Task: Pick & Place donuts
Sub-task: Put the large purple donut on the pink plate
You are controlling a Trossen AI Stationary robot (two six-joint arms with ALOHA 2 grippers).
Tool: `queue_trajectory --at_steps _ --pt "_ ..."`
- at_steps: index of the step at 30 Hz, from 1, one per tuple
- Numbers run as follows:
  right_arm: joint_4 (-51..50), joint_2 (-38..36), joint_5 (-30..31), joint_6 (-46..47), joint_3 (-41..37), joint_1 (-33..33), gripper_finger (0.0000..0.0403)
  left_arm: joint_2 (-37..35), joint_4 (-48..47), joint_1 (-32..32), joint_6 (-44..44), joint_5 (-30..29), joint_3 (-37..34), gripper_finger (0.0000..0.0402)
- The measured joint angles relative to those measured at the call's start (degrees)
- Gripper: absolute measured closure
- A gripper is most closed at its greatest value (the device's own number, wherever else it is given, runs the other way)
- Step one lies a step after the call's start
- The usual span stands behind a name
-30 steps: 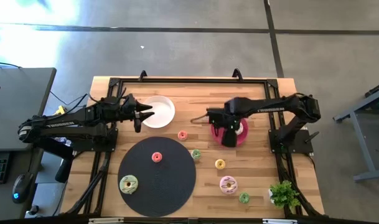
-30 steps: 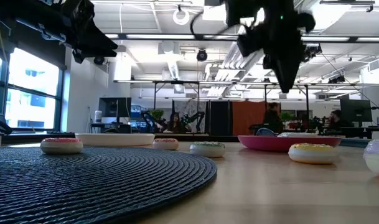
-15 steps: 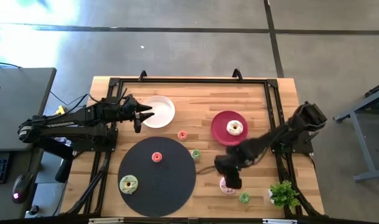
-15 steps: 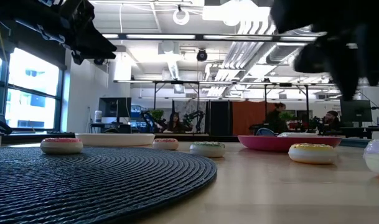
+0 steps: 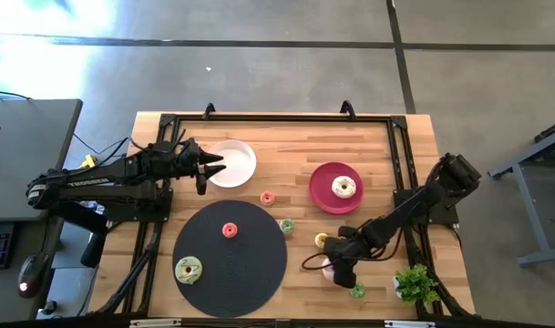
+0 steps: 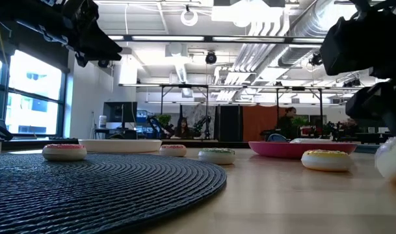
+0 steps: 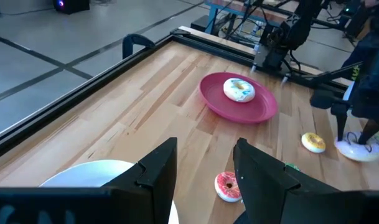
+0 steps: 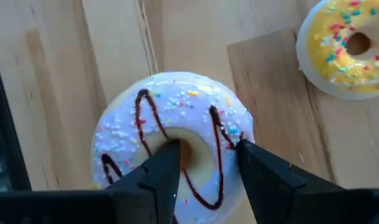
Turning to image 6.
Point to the silver ceiling duct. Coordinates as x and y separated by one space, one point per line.
314 22

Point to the white round plate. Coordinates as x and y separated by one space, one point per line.
119 146

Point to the green frosted toy donut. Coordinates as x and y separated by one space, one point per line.
216 157

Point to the black metal rig frame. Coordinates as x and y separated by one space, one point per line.
206 97

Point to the pink round plate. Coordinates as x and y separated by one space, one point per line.
275 150

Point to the black aluminium table frame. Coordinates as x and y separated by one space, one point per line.
204 143

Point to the green background plant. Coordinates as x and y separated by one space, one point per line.
164 119

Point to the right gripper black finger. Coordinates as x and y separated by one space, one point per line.
335 48

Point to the yellow frosted toy donut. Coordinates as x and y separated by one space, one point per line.
326 162

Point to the dark background desk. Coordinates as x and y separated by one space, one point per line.
116 133

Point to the black computer monitor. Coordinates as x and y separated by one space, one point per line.
119 112

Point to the pink frosted toy donut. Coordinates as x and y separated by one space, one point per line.
173 152
64 154

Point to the round dark woven placemat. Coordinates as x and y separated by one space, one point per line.
87 191

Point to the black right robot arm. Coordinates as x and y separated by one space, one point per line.
376 104

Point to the white container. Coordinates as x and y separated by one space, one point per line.
102 122

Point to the seated person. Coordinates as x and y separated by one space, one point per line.
183 129

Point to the black ceiling camera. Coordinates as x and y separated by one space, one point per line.
211 58
316 59

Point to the large window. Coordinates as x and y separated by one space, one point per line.
32 78

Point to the orange partition panel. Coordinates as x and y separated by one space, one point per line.
259 123

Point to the black partition panel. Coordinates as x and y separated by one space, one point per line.
229 123

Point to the standing person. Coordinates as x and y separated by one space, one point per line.
286 125

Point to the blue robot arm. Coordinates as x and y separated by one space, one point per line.
153 125

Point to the black background robot arm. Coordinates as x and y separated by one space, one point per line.
202 125

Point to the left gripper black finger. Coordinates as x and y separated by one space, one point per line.
82 60
93 35

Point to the blue chair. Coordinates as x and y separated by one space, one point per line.
277 137

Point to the long ceiling light bar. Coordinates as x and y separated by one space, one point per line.
168 38

